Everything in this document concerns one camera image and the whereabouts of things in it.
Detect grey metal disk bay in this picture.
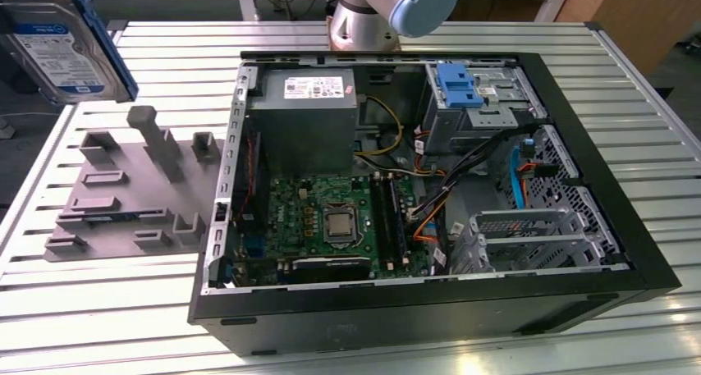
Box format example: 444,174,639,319
451,208,628,276

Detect black graphics card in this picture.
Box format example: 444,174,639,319
289,254,372,284

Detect grey power supply unit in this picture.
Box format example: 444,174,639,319
244,67,360,177

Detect blue plastic drive latch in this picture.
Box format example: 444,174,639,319
435,62,486,108

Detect grey parts rack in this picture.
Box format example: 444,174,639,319
42,105,225,263

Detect wooden cabinet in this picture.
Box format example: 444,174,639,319
558,0,701,76

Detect grey optical drive cage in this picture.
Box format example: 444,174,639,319
420,61,548,154

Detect black cable bundle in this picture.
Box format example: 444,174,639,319
409,122,548,224

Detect black RAM stick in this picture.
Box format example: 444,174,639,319
381,172,411,268

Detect wooden desk white frame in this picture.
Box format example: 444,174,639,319
69,0,340,22
456,0,582,23

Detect green motherboard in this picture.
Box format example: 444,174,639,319
232,173,434,286

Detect hard disk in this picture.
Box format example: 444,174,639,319
0,0,141,105

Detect thin coloured wire bundle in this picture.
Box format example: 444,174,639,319
409,124,446,177

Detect silver CPU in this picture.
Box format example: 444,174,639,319
325,213,356,239

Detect blue data wire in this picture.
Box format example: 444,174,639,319
511,136,536,210

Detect CPU socket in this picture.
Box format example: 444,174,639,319
319,201,367,249

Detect yellow wires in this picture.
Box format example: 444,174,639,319
352,95,404,161

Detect black open PC case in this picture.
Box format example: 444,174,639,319
185,50,683,356

